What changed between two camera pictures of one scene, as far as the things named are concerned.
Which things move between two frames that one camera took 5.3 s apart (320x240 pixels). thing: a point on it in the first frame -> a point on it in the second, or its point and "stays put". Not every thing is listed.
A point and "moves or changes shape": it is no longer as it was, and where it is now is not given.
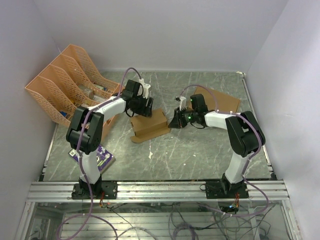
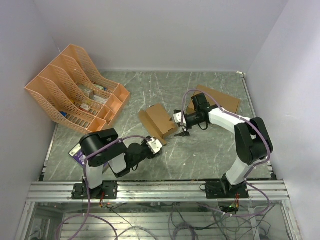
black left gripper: (145, 111) -> (144, 143)
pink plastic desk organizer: (70, 82) stays put
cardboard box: (148, 127) moves or changes shape
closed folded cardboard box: (225, 102) stays put
